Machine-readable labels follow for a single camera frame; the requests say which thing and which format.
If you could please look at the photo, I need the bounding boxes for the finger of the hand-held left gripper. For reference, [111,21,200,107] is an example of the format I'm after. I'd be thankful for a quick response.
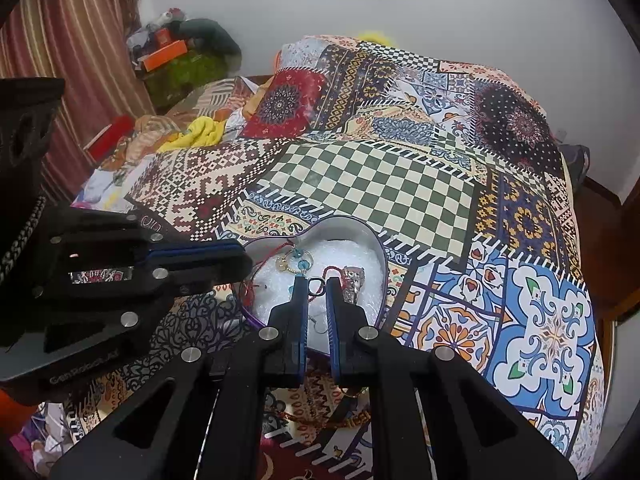
[10,258,254,357]
[47,209,252,269]

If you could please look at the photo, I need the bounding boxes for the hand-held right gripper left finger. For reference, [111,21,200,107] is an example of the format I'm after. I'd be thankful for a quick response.
[50,275,311,480]

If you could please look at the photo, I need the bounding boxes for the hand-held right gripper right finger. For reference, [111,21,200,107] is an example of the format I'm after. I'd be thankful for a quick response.
[324,277,579,480]

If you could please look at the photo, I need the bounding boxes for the dark hoop earring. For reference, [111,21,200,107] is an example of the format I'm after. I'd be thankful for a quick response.
[306,276,327,306]

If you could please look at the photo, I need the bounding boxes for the blue bead hoop earring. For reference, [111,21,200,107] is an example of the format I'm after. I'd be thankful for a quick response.
[285,245,317,277]

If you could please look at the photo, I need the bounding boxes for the silver ornate ring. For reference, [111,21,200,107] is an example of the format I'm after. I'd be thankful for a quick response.
[340,266,369,307]

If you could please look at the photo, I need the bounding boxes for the red cord beaded bracelet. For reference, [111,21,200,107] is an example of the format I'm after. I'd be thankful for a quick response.
[239,240,301,322]

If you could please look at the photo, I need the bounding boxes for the purple heart-shaped tin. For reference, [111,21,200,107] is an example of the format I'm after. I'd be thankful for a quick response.
[232,216,389,362]

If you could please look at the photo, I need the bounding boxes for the red box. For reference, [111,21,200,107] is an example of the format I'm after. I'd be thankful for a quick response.
[82,114,136,154]

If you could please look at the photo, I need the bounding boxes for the heap of white clothes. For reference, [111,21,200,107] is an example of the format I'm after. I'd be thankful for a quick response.
[72,160,152,212]

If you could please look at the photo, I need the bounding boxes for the yellow printed cloth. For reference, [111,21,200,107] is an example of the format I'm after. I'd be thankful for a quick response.
[160,116,224,154]

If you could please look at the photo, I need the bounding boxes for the brown striped curtain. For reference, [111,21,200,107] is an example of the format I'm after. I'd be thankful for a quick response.
[0,0,157,206]

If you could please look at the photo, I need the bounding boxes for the patchwork patterned blanket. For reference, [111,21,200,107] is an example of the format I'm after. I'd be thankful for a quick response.
[70,35,607,480]

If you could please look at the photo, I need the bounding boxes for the orange striped quilt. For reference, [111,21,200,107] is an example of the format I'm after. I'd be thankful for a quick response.
[107,77,257,172]

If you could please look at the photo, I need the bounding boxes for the long orange box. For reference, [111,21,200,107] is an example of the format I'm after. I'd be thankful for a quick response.
[140,40,190,74]

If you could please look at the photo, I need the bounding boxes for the grey braided strap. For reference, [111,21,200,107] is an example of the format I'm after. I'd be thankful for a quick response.
[0,196,47,287]

